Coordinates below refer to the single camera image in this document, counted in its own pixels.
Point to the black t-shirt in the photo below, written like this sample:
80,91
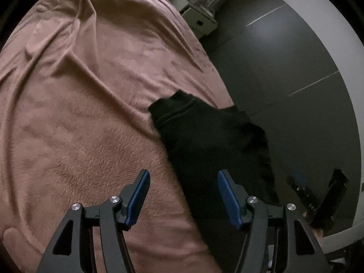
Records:
204,142

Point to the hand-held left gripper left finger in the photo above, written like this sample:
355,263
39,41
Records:
139,196

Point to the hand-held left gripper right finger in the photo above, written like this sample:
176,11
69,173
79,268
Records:
229,199

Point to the bed with brown blanket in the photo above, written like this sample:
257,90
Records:
85,105

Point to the white nightstand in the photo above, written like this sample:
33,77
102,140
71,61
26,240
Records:
199,20

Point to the person's right hand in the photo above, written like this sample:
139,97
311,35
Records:
318,233

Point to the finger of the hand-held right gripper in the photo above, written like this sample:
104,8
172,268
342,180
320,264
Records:
301,192

